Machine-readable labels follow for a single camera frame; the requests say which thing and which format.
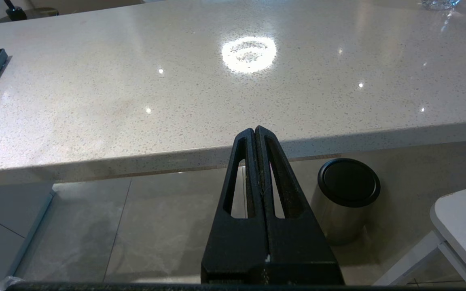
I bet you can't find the black trash bin lid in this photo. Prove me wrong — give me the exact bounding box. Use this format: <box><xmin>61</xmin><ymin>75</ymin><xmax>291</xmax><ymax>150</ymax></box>
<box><xmin>318</xmin><ymin>158</ymin><xmax>381</xmax><ymax>208</ymax></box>

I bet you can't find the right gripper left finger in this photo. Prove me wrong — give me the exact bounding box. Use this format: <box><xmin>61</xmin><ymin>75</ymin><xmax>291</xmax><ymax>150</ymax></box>
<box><xmin>201</xmin><ymin>128</ymin><xmax>269</xmax><ymax>284</ymax></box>

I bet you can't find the clear glass dish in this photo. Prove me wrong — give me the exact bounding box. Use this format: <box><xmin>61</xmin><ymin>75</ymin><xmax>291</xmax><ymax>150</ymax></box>
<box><xmin>421</xmin><ymin>0</ymin><xmax>461</xmax><ymax>11</ymax></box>

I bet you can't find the black object on stool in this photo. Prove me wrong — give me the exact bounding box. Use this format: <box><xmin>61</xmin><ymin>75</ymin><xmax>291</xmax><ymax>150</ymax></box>
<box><xmin>4</xmin><ymin>0</ymin><xmax>28</xmax><ymax>21</ymax></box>

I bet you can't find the white side table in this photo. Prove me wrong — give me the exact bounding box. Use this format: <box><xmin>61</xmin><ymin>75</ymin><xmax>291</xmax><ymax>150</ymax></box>
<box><xmin>373</xmin><ymin>182</ymin><xmax>466</xmax><ymax>288</ymax></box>

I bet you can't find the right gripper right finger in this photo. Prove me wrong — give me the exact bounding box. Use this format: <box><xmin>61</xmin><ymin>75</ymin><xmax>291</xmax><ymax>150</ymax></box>
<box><xmin>254</xmin><ymin>125</ymin><xmax>345</xmax><ymax>285</ymax></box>

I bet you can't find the steel trash bin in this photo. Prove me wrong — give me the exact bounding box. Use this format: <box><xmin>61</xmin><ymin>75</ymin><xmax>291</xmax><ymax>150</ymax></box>
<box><xmin>311</xmin><ymin>158</ymin><xmax>381</xmax><ymax>246</ymax></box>

